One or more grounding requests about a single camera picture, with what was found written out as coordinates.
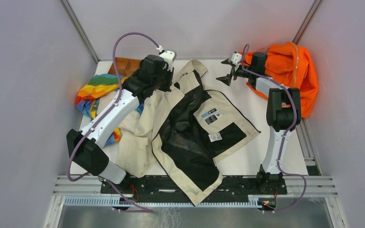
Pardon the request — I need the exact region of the beige zip jacket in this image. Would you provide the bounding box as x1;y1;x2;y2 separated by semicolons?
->
111;59;260;205

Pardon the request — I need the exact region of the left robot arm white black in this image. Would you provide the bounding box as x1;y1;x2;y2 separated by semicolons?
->
67;50;176;193

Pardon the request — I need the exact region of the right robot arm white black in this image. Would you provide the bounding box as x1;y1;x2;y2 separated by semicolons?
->
217;52;301;194

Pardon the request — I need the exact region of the orange jacket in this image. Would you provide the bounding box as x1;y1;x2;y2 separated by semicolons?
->
242;41;319;119

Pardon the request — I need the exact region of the brown wooden compartment tray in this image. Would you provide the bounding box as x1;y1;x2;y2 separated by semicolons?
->
115;57;141;77

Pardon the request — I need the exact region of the rainbow striped garment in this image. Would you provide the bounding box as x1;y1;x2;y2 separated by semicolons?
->
75;74;145;148

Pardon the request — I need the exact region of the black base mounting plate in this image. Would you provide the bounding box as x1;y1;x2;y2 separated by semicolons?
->
116;176;288;204

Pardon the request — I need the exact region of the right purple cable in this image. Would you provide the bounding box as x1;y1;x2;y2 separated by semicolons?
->
239;43;307;213

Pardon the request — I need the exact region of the purple cable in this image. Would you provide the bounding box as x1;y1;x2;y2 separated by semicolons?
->
67;32;163;182
239;43;307;213

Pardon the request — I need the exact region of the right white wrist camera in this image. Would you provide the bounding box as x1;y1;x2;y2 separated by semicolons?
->
228;52;243;67

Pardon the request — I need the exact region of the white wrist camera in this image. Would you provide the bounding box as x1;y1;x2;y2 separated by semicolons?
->
228;52;243;67
156;46;177;72

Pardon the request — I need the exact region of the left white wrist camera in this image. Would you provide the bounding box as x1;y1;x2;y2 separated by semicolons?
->
156;46;177;72

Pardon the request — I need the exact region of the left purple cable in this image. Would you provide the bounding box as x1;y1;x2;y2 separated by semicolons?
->
67;32;163;182

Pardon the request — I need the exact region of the aluminium frame rail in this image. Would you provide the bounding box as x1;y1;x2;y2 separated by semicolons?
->
54;175;338;208

